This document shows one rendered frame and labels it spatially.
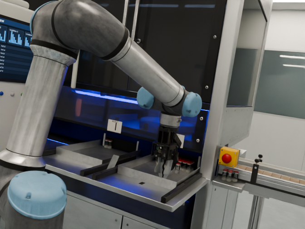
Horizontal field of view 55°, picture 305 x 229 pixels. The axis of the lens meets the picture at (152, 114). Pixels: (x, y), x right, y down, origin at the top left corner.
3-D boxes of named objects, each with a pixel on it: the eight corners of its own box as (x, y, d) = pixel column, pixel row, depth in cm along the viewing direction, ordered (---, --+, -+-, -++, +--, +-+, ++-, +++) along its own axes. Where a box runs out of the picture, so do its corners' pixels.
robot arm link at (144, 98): (159, 87, 91) (182, 90, 99) (135, 83, 99) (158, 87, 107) (155, 112, 92) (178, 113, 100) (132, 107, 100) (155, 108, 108)
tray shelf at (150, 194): (92, 146, 168) (93, 143, 168) (211, 179, 137) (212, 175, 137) (22, 160, 125) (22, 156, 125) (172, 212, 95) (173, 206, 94)
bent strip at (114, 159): (111, 167, 127) (113, 154, 126) (117, 169, 125) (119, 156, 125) (91, 174, 114) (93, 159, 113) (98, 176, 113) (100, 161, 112)
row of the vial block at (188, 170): (156, 162, 145) (158, 153, 144) (190, 172, 137) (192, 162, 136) (154, 163, 143) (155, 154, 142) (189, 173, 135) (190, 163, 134)
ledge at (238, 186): (218, 177, 142) (219, 174, 142) (246, 185, 136) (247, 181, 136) (211, 184, 129) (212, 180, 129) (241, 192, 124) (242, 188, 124)
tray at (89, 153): (100, 145, 166) (100, 139, 165) (140, 156, 154) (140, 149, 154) (55, 154, 135) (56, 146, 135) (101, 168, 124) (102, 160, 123)
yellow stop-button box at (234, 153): (221, 161, 134) (224, 146, 133) (237, 165, 131) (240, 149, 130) (217, 164, 127) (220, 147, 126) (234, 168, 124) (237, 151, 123)
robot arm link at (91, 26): (96, -22, 58) (209, 95, 92) (69, -14, 66) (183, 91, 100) (69, 26, 56) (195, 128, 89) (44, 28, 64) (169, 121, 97)
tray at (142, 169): (153, 159, 151) (154, 153, 150) (202, 172, 139) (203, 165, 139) (116, 173, 120) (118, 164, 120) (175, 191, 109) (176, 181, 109)
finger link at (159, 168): (149, 181, 109) (153, 156, 108) (156, 177, 115) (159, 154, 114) (157, 183, 108) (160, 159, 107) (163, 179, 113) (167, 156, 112)
